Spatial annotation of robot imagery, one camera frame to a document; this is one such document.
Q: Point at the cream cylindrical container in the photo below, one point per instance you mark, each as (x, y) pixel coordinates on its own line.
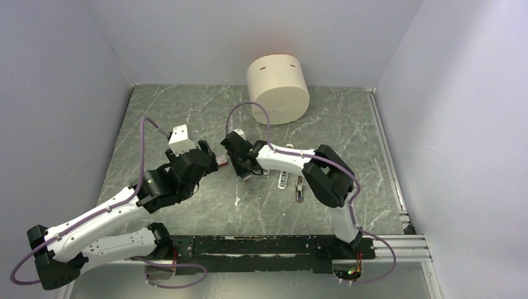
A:
(277, 83)

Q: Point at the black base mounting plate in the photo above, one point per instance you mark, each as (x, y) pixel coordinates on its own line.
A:
(265, 253)

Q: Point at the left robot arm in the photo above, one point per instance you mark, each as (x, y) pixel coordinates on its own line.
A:
(63, 252)

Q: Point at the small beige stapler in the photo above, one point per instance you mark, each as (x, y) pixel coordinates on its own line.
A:
(299, 189)

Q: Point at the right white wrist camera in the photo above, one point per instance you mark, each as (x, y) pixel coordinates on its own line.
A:
(240, 133)

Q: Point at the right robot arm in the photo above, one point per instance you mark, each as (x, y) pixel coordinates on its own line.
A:
(331, 180)

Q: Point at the red white staple box sleeve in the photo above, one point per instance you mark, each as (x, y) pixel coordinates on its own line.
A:
(222, 160)

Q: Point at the long white stapler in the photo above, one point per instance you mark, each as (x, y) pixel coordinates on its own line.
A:
(283, 179)

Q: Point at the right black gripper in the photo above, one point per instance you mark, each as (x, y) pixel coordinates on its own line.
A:
(239, 170)

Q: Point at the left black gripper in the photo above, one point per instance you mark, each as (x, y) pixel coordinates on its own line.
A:
(213, 165)

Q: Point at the aluminium rail frame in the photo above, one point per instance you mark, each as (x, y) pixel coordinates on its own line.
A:
(402, 268)

